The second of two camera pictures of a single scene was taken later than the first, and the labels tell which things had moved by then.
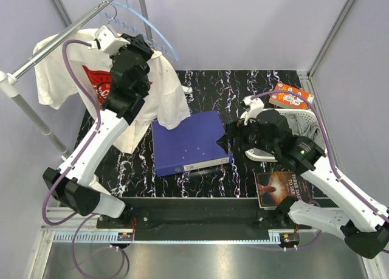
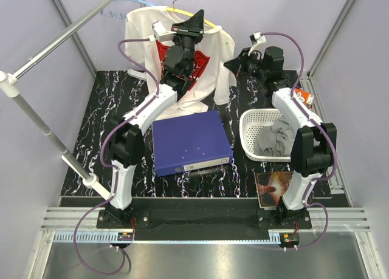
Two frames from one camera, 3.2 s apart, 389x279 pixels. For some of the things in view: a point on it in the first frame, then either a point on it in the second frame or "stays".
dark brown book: (275, 188) stays
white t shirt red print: (168, 103) -> (214, 72)
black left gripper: (138, 44) -> (192, 28)
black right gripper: (234, 129) -> (237, 65)
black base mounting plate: (202, 219) stays
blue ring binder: (191, 145) stays
